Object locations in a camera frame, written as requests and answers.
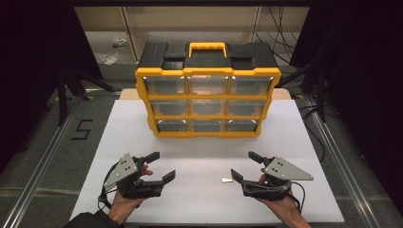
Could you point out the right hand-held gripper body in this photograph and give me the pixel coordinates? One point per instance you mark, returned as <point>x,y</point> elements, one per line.
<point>285,171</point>

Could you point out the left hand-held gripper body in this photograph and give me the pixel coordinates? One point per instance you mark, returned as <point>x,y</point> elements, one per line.
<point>122,169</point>

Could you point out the small metal piece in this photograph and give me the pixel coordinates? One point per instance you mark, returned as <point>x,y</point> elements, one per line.
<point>226,180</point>

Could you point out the small clear plastic drawer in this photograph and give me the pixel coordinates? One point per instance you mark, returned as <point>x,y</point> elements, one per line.
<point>206,126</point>

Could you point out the yellow and black organizer cabinet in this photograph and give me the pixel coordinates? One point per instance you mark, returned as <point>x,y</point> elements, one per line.
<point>152,55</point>

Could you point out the person's left hand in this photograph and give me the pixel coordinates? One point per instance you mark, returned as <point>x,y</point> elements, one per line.
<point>123,205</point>

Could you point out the person's right hand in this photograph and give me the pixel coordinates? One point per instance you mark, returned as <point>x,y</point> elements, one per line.
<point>280,207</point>

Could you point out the white board mat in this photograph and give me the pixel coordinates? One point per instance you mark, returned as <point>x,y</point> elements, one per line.
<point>196,202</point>

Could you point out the grid of clear drawers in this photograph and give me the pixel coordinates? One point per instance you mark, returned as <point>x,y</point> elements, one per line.
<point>164,85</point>

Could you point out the black metal stand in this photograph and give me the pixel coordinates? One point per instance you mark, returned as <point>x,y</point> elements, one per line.
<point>62,95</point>
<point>321,95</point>

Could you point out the large crumpled plastic bag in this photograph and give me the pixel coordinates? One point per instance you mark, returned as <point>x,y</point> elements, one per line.
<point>107,59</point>

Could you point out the small crumpled plastic bag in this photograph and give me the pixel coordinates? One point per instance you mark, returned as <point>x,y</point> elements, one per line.
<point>119,41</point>

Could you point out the dark curtain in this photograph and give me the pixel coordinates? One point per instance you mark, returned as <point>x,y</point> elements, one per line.
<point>31,63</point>
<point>364,79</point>

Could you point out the beige cabinet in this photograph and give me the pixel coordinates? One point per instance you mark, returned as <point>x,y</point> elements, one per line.
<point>190,19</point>

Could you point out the aluminium floor rail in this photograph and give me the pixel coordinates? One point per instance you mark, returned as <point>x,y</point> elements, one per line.
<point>38,177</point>
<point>342,164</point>

